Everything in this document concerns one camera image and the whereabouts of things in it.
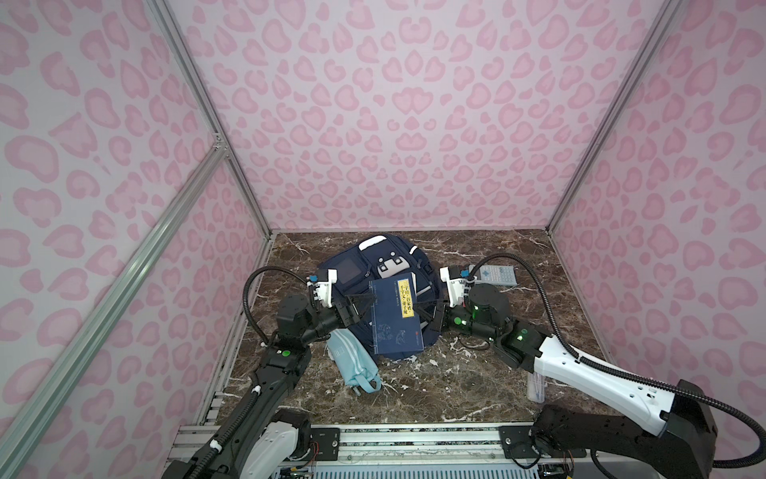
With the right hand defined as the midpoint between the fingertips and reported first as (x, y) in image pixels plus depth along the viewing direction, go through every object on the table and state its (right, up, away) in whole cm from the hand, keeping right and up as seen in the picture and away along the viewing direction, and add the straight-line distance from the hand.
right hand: (415, 310), depth 71 cm
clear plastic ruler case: (+34, -23, +11) cm, 42 cm away
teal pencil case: (-16, -17, +11) cm, 26 cm away
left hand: (-10, +2, +2) cm, 11 cm away
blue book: (-4, -3, +3) cm, 6 cm away
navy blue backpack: (-10, +12, +29) cm, 33 cm away
